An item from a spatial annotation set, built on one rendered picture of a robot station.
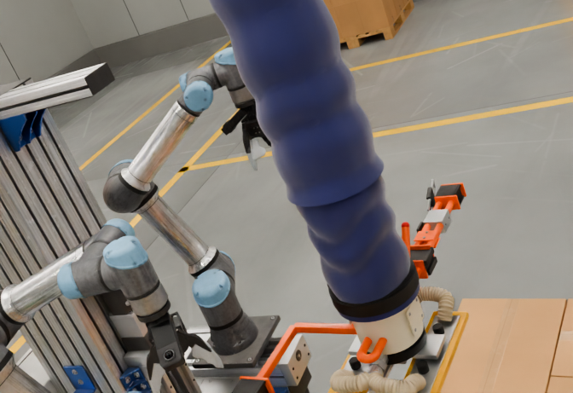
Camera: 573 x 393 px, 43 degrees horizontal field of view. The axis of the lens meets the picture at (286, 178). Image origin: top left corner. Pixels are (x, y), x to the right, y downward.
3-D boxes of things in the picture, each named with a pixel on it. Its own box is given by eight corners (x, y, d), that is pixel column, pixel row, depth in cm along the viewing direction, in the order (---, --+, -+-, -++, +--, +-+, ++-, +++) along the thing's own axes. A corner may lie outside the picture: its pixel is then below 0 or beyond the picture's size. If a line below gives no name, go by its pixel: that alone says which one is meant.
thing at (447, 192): (460, 209, 226) (456, 195, 224) (437, 210, 230) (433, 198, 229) (466, 195, 233) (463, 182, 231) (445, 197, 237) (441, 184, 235)
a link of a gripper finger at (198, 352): (226, 344, 158) (190, 329, 154) (231, 360, 152) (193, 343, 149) (219, 356, 158) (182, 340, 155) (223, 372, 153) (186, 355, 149)
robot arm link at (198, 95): (89, 212, 203) (188, 75, 189) (95, 196, 213) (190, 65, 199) (124, 234, 206) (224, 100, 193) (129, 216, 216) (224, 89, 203)
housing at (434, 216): (447, 234, 217) (442, 221, 216) (425, 234, 221) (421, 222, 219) (453, 221, 223) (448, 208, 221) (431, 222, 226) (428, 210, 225)
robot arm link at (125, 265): (107, 238, 146) (143, 228, 143) (130, 281, 150) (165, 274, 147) (91, 259, 139) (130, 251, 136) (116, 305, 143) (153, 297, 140)
